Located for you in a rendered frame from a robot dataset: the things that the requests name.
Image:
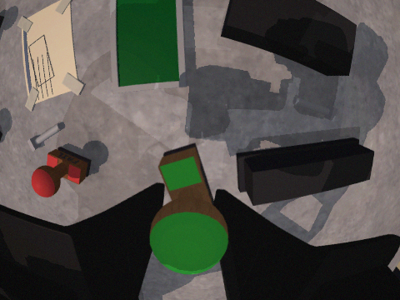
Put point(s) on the cream paper card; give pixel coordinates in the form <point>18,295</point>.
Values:
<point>48,57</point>

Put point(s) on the red rubber stamp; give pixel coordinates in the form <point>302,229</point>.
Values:
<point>61,163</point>

